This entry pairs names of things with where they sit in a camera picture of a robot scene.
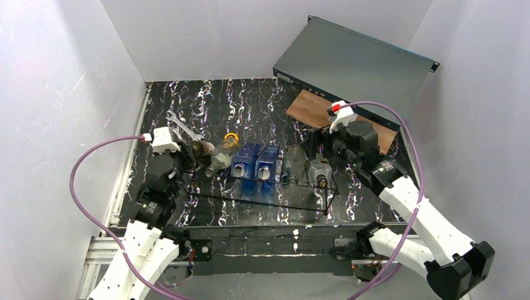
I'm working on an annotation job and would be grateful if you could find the dark green wine bottle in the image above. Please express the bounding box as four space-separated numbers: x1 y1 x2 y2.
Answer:
189 141 215 166

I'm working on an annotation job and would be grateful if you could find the square whisky bottle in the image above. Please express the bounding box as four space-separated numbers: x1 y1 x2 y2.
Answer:
308 153 332 189

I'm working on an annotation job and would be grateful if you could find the clear bottle with dark label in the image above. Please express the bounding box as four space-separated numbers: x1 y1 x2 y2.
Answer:
205 138 241 178

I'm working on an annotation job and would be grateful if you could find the tall clear glass bottle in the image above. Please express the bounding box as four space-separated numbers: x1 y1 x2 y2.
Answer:
281 144 307 187

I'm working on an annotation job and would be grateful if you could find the black wire wine rack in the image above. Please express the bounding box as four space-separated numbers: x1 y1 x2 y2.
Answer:
188 147 339 215

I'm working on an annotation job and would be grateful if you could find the blue square bottle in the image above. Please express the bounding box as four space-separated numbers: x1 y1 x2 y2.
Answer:
254 145 280 196
231 142 261 196

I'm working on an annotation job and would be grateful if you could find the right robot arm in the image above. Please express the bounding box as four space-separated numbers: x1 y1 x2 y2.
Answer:
304 121 495 299

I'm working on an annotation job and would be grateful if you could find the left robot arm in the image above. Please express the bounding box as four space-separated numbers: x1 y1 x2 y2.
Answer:
88 141 194 299

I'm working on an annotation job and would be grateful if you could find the grey rack server unit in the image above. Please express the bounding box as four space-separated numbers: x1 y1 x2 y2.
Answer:
272 16 439 131

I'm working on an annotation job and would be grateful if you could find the silver open-end wrench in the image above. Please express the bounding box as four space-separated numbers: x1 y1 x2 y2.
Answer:
166 111 205 141

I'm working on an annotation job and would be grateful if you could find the wooden board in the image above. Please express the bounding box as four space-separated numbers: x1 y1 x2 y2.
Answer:
286 90 399 154

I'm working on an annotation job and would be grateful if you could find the yellow tape measure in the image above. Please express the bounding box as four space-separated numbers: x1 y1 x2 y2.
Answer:
224 132 239 141

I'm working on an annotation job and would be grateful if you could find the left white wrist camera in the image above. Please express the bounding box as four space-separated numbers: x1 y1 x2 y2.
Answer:
141 126 181 154

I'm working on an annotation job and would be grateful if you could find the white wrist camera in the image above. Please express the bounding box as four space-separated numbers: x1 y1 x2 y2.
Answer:
327 101 358 134
141 126 181 154

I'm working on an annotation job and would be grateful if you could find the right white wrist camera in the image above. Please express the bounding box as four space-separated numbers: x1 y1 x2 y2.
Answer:
327 101 358 134

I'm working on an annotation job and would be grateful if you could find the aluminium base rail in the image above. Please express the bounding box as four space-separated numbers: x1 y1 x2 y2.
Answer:
76 234 473 300

